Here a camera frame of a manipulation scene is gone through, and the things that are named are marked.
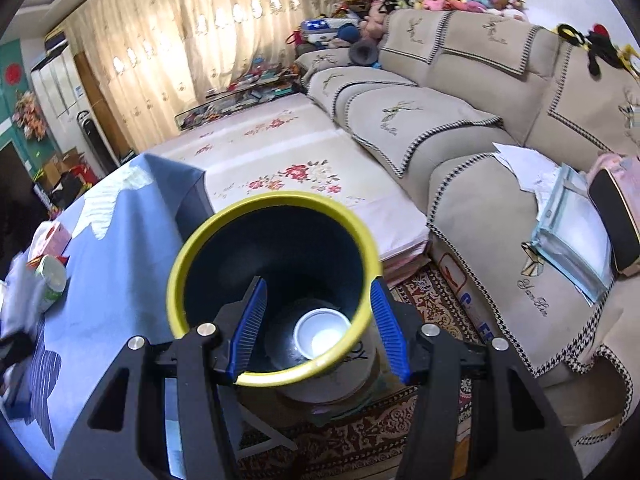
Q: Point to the white bowl brown sleeve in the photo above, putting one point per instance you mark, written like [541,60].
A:
[318,331]

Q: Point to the white towel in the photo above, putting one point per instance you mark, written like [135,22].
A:
[20,310]

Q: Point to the pink strawberry milk carton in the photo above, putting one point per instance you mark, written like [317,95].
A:
[50,239]

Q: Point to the beige sofa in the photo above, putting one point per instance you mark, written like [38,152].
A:
[453,89]

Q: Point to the low shelf of books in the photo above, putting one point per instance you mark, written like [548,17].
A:
[247,92]

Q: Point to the pile of plush toys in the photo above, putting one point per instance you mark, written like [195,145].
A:
[367,20]

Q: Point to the white standing air conditioner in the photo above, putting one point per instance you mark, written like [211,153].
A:
[61,96]

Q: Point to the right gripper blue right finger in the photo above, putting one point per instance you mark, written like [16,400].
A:
[387,314]

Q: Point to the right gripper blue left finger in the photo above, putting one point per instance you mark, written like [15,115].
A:
[248,319]

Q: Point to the black mouse plush toy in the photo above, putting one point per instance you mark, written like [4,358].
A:
[599,47]

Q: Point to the black tower fan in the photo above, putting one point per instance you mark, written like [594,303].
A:
[99,146]

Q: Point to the white paint bucket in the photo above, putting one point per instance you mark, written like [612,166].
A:
[359,368]

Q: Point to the clear blue document folder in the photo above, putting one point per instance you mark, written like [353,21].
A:
[570,234]

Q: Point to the white papers on sofa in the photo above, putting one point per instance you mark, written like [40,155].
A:
[534,171]

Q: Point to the blue tablecloth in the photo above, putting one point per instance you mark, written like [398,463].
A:
[126,233]

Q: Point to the cream patterned curtains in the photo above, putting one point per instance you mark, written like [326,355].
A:
[153,59]

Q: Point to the yellow rimmed black trash bin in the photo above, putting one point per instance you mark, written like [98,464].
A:
[311,251]

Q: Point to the pink black backpack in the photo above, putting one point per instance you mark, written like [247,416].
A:
[613,187]

